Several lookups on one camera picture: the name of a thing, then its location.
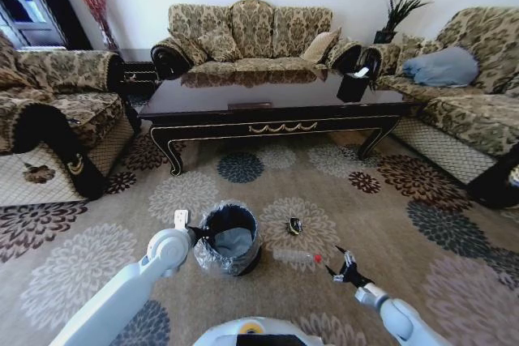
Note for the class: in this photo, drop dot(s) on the black tissue box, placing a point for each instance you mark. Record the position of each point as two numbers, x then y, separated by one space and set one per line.
352 86

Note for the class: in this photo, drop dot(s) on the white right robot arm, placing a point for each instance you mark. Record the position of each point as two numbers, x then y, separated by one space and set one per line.
399 315

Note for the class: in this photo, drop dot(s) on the green plant in black pot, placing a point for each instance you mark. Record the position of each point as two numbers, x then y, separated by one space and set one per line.
395 14

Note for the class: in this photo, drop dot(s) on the floral patterned pillow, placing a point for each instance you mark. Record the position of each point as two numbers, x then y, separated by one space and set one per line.
221 43

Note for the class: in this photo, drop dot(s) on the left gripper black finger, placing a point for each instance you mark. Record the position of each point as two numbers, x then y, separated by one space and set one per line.
207 235

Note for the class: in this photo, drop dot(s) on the dark small side table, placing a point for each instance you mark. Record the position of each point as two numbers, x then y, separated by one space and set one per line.
140 78

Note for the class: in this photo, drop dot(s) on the black round trash bin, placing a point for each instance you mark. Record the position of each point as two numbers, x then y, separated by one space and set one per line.
243 259

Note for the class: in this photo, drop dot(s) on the beige pillow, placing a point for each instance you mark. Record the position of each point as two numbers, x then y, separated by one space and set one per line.
321 47

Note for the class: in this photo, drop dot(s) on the crumpled black trash piece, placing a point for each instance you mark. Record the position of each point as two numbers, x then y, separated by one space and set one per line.
294 226

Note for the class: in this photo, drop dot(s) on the floral armchair dark trim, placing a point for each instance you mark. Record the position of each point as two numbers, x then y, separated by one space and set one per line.
52 119

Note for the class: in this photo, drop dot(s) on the white robot front shell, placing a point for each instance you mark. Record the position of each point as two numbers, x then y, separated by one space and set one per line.
259 334

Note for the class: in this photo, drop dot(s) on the clear plastic bottle red cap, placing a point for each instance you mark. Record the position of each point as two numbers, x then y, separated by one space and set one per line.
294 257

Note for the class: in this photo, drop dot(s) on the dark wooden coffee table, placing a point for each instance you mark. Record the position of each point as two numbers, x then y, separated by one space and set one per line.
267 119

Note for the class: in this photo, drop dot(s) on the clear plastic bin liner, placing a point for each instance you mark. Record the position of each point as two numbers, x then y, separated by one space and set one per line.
232 240

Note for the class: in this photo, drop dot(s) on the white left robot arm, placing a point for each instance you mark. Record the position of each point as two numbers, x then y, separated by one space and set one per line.
121 289

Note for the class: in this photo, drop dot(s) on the blue-grey cushion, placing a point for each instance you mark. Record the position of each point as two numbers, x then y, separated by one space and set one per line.
442 67

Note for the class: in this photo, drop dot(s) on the floral sofa with blue cushion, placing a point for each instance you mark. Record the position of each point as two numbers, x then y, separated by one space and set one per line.
466 119

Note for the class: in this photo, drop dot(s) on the floral three-seat sofa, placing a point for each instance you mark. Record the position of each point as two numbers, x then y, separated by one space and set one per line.
259 26

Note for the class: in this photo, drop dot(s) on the floral patterned rug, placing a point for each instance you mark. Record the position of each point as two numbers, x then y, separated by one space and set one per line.
381 232

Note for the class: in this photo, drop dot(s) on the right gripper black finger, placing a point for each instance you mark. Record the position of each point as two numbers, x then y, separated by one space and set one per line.
334 274
347 256

